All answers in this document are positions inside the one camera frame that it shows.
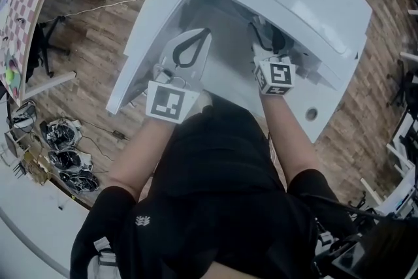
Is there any pink checkered tablecloth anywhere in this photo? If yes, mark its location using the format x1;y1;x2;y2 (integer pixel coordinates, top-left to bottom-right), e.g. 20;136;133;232
0;0;61;99

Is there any black white gear bundle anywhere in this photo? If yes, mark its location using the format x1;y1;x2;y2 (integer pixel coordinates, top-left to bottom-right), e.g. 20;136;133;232
39;118;83;152
48;150;94;173
58;169;99;195

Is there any black equipment box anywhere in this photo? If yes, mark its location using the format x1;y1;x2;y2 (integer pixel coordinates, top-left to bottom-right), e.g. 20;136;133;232
312;210;418;279

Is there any black chair base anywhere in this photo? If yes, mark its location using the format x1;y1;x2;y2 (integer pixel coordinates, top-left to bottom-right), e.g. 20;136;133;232
387;58;418;109

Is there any person's white shoe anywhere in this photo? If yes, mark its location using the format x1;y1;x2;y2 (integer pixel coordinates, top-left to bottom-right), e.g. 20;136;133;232
197;90;214;110

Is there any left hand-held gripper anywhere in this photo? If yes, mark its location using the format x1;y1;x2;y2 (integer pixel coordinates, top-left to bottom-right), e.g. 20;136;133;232
146;28;214;125

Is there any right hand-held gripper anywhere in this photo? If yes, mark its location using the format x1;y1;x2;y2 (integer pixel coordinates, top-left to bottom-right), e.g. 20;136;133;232
248;22;297;97

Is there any person's right forearm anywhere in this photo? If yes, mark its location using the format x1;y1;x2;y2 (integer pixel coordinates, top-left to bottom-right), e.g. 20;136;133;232
259;93;323;188

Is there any small wooden stand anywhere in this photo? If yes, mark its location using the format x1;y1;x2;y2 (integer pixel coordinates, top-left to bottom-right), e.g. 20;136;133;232
0;129;32;168

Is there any white floor cable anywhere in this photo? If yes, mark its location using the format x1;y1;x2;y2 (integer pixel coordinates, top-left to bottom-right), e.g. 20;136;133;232
64;0;148;19

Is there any grey harness strap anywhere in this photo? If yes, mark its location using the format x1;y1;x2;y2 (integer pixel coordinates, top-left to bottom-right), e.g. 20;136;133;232
92;237;122;279

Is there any person's left forearm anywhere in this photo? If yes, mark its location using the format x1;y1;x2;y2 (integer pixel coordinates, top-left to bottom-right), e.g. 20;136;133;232
106;113;184;204

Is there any black office chair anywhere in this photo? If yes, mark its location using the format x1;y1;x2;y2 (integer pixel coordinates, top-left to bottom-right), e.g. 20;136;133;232
25;15;71;79

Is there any person's black clothing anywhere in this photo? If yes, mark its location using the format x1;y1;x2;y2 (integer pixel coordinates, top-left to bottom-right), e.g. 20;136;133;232
69;97;360;279

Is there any black cable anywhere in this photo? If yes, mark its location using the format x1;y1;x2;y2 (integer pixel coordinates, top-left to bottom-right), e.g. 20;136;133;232
299;193;388;219

